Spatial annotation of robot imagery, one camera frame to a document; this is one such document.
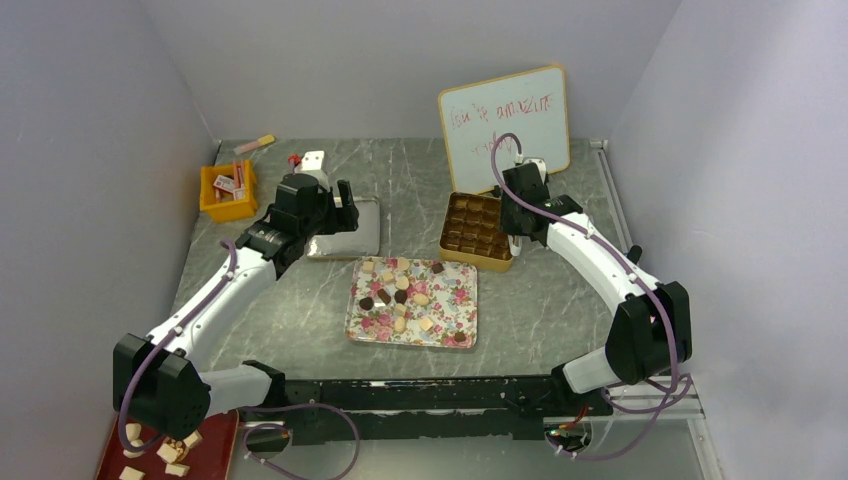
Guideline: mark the aluminium rail frame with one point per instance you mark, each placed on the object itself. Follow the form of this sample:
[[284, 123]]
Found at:
[[642, 217]]

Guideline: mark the floral rectangular tray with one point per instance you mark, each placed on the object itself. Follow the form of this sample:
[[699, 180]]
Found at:
[[438, 305]]

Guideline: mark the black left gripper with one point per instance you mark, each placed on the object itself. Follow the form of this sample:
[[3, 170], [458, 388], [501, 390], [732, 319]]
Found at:
[[342, 218]]

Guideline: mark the gold chocolate tin box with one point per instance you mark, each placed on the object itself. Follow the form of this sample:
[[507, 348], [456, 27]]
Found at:
[[470, 233]]

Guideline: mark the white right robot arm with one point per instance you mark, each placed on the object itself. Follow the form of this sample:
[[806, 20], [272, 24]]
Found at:
[[651, 329]]

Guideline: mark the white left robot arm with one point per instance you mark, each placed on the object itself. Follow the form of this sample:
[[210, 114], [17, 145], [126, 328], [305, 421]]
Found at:
[[161, 380]]

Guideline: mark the red lacquer tray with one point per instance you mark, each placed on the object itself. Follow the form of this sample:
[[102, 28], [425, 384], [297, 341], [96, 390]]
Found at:
[[209, 459]]

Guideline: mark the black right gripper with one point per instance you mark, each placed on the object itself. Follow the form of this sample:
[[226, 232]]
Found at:
[[515, 226]]

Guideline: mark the yellow plastic bin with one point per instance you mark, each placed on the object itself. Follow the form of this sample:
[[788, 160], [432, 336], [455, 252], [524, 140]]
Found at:
[[228, 192]]

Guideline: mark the pink yellow marker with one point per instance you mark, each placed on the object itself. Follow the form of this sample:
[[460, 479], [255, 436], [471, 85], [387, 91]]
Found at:
[[248, 147]]

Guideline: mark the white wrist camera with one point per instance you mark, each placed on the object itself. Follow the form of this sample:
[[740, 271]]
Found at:
[[540, 165], [313, 163]]

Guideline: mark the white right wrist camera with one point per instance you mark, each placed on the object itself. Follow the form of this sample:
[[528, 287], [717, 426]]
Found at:
[[540, 165]]

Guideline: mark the whiteboard with red writing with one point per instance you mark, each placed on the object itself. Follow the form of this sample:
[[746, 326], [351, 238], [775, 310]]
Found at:
[[497, 115]]

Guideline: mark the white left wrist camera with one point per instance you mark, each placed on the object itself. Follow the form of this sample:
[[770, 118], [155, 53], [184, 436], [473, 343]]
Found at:
[[313, 163]]

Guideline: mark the brown bar chocolate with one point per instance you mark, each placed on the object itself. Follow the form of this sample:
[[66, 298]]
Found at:
[[384, 296]]

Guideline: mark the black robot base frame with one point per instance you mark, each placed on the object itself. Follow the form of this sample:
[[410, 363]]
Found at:
[[522, 407]]

